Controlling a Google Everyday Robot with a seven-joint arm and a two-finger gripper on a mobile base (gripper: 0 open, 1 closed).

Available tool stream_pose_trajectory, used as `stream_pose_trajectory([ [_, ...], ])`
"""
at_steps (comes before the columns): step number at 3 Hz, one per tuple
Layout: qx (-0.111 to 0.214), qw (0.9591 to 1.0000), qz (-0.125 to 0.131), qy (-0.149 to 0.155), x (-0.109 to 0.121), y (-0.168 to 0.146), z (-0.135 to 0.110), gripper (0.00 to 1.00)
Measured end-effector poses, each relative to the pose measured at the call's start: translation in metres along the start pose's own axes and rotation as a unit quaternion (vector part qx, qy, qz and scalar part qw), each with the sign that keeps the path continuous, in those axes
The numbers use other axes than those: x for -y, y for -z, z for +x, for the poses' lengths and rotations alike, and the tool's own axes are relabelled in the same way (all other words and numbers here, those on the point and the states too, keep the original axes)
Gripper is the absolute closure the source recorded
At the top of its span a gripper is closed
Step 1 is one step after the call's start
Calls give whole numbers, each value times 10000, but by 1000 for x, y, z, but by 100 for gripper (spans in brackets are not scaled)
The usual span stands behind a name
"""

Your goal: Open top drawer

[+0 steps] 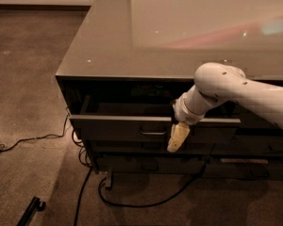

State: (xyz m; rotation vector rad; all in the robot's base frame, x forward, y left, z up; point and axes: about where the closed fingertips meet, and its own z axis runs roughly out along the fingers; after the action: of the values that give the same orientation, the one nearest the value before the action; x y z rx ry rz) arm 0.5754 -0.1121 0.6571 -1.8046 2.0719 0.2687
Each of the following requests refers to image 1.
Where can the grey drawer cabinet counter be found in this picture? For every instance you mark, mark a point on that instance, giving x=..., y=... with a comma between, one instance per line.
x=125, y=43

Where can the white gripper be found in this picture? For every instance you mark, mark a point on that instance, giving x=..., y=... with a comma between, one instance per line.
x=183, y=111

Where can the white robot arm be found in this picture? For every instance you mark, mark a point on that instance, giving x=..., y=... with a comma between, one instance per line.
x=215, y=84

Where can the grey drawer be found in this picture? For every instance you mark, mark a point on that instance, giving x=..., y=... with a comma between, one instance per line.
x=145, y=123
x=245, y=169
x=152, y=164
x=147, y=147
x=262, y=123
x=250, y=146

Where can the green snack bag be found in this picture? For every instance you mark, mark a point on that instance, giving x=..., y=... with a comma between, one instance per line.
x=151, y=91

